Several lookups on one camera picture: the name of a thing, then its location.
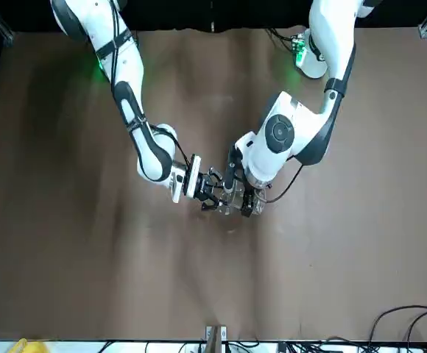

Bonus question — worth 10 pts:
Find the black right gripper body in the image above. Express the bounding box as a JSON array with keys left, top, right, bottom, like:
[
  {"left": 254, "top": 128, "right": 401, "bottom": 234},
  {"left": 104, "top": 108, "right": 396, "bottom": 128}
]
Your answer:
[{"left": 197, "top": 172, "right": 214, "bottom": 202}]

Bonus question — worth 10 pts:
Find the clear glass beaker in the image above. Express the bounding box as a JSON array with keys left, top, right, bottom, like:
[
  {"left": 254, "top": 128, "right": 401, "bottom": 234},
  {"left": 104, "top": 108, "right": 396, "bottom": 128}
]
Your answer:
[{"left": 231, "top": 179, "right": 267, "bottom": 216}]

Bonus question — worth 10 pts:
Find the clear glass conical flask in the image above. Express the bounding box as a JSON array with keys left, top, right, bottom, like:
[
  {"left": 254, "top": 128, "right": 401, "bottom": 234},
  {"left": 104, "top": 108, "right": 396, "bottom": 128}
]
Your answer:
[{"left": 213, "top": 185, "right": 246, "bottom": 216}]

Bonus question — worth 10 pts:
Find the yellow bag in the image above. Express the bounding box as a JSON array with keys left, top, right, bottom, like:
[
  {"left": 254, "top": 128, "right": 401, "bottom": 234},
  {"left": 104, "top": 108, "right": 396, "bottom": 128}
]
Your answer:
[{"left": 9, "top": 337, "right": 49, "bottom": 353}]

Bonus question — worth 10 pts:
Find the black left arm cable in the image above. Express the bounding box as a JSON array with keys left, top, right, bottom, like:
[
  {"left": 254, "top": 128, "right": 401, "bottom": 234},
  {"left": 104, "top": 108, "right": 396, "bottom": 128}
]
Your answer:
[{"left": 264, "top": 161, "right": 306, "bottom": 204}]

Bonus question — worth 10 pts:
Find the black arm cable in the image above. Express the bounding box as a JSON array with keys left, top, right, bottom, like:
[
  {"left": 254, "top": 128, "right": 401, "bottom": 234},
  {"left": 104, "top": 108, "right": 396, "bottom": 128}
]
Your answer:
[
  {"left": 108, "top": 0, "right": 196, "bottom": 170},
  {"left": 264, "top": 161, "right": 306, "bottom": 204}
]

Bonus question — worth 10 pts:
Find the black base power cable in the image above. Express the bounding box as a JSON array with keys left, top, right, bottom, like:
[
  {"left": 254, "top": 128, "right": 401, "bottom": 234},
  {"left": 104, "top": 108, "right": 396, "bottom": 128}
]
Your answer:
[{"left": 267, "top": 27, "right": 297, "bottom": 54}]

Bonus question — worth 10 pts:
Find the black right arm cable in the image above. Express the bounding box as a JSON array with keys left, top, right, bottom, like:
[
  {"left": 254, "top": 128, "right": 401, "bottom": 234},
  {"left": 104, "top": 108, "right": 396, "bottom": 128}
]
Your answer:
[{"left": 108, "top": 0, "right": 196, "bottom": 170}]

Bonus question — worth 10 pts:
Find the black looped desk cable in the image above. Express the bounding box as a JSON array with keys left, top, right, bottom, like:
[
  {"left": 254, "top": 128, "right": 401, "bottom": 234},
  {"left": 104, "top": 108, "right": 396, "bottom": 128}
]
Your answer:
[{"left": 367, "top": 304, "right": 427, "bottom": 353}]

